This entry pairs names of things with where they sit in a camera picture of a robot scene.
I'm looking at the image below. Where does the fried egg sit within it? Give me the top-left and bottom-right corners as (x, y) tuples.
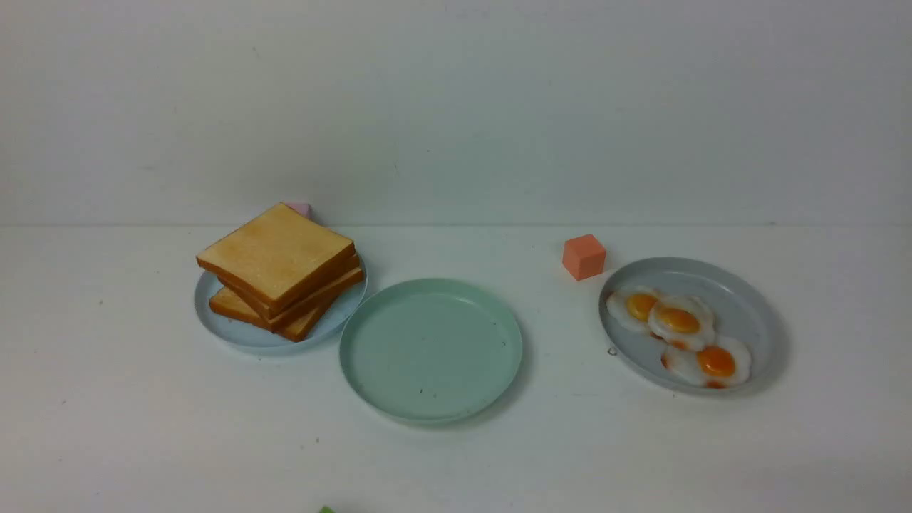
(660, 336), (752, 389)
(647, 296), (717, 353)
(606, 286), (662, 335)

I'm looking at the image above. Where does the green center plate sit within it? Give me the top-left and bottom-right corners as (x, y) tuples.
(338, 277), (524, 425)

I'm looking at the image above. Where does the orange cube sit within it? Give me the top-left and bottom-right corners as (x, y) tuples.
(561, 234), (607, 281)

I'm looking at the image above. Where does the light blue bread plate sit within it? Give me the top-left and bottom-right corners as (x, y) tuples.
(193, 259), (368, 355)

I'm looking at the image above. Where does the pink cube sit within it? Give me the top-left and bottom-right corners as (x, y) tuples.
(284, 202), (313, 219)

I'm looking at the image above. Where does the grey egg plate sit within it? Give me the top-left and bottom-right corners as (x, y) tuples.
(597, 257), (789, 398)

